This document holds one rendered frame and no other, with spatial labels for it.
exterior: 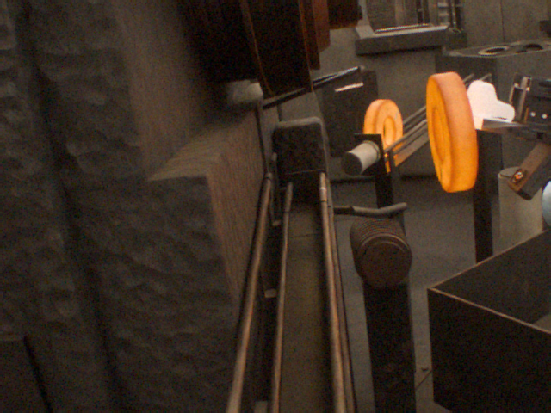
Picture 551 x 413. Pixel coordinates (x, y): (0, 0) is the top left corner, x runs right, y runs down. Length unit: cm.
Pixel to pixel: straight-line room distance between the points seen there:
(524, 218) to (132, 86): 138
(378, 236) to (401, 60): 240
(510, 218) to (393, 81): 202
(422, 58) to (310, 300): 291
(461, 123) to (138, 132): 39
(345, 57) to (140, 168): 317
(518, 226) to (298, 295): 105
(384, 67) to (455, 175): 290
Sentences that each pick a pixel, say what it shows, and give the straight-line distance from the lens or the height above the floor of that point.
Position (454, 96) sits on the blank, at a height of 88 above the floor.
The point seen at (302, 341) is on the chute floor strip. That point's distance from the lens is 73.
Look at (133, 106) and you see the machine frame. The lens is 55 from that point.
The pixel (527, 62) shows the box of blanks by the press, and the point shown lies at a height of 69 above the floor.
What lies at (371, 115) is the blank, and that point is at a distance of 147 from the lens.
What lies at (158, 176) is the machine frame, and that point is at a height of 87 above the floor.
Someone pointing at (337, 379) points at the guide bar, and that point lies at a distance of 58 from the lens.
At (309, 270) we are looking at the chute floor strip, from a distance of 87.
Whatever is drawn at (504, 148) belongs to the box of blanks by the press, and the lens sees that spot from 313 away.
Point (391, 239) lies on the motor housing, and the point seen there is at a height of 52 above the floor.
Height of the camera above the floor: 98
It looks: 16 degrees down
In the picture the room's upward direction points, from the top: 9 degrees counter-clockwise
